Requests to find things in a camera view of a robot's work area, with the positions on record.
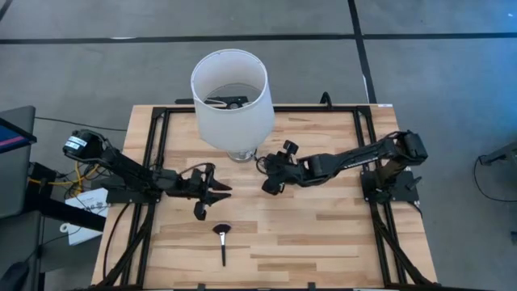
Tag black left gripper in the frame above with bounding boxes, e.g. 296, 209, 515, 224
183, 163, 233, 221

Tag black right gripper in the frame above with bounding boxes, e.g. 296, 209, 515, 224
261, 139, 310, 196

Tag silver lamp base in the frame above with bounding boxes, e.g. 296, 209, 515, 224
225, 147, 259, 163

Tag fan makeup brush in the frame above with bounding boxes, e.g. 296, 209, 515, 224
212, 222, 233, 268

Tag white lamp shade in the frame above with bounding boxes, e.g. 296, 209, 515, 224
190, 48, 276, 154

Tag white paper tags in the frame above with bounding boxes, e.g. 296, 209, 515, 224
59, 188, 110, 247

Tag black cart beam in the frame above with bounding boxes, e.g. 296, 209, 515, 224
26, 161, 107, 234

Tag grey cart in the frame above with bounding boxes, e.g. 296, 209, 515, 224
0, 105, 41, 219

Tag laptop screen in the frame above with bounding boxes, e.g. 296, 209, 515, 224
0, 116, 38, 154

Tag black stand leg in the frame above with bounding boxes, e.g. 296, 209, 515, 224
478, 141, 517, 167

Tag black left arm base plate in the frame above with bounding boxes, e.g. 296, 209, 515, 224
90, 177, 162, 205

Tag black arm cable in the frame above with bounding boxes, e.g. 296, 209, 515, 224
103, 201, 134, 280

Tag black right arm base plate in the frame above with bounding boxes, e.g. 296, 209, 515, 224
360, 169, 421, 203

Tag yellow cable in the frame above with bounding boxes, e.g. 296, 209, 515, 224
27, 159, 100, 195

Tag black floor cable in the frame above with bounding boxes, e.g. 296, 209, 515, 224
473, 155, 517, 203
34, 116, 128, 133

